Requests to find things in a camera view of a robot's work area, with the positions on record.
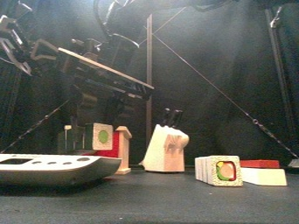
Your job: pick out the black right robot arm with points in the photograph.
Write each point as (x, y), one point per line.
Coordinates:
(123, 52)

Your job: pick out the white sushi roll block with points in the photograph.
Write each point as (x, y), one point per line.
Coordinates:
(223, 171)

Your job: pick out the salmon sushi toy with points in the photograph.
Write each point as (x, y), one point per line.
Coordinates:
(265, 176)

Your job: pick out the red drawer with wooden knob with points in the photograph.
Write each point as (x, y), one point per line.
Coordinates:
(111, 153)

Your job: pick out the wooden knife block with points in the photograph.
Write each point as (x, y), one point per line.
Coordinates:
(166, 151)

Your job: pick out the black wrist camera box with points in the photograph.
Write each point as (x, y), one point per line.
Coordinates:
(91, 46)

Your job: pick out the vertical metal frame post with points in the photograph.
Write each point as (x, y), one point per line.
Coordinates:
(148, 58)

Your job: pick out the grey metal frame bracket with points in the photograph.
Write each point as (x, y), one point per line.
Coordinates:
(294, 163)

